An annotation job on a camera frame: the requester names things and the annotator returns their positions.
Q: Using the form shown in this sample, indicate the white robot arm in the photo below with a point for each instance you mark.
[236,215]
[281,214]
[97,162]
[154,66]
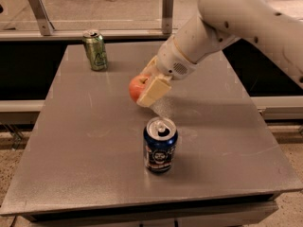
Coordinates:
[214,27]

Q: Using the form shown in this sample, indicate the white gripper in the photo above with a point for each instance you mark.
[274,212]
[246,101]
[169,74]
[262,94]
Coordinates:
[170,61]

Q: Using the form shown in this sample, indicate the blue pepsi can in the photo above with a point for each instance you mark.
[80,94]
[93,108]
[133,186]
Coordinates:
[160,139]

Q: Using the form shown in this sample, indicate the left metal railing bracket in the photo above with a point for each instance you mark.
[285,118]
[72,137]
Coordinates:
[44,24]

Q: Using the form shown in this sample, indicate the metal railing bracket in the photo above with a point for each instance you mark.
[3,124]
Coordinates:
[44,24]
[167,14]

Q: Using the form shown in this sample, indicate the green soda can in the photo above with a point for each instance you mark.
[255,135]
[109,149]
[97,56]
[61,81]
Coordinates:
[95,49]

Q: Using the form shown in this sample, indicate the red apple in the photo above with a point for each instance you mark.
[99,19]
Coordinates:
[137,86]

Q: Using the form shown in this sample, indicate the middle metal railing bracket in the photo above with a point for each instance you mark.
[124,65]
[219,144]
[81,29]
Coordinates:
[167,14]

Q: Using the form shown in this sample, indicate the grey metal table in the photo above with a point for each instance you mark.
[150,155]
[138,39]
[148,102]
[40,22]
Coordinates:
[200,157]

